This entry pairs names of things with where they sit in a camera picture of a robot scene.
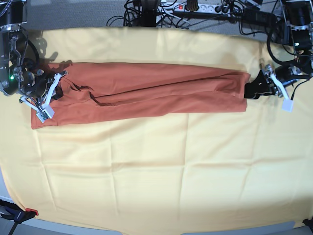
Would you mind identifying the blue black bar clamp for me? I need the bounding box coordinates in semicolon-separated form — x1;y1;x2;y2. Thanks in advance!
0;200;39;235

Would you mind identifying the yellow table cloth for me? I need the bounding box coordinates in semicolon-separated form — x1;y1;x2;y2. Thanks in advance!
0;26;313;232

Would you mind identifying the terracotta orange T-shirt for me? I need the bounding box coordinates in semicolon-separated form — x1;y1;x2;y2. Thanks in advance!
31;63;250;129

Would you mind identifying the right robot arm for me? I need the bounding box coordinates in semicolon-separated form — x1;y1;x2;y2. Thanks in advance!
0;0;67;112

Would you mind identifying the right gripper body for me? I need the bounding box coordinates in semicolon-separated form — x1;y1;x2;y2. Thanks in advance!
4;70;67;109

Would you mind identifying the black table stand post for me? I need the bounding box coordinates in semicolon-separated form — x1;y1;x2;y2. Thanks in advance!
139;0;158;27

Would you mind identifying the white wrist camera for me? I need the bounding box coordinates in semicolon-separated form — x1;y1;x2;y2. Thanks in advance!
282;99;294;113
36;105;55;123

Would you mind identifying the black clamp right corner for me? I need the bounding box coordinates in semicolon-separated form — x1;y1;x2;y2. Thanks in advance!
302;217;313;233

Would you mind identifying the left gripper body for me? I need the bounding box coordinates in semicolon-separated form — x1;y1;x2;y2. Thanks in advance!
261;64;306;98

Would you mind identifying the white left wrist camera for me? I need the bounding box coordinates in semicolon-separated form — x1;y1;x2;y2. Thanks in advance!
282;99;294;113

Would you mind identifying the white power strip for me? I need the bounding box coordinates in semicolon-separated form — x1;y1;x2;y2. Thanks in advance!
159;2;240;19

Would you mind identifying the black power adapter box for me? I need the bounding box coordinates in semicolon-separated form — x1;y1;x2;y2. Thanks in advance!
241;9;277;27

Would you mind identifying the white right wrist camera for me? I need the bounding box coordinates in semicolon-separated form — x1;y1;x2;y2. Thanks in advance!
36;105;55;123

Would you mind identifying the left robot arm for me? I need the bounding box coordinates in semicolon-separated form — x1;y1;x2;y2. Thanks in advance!
241;0;313;99

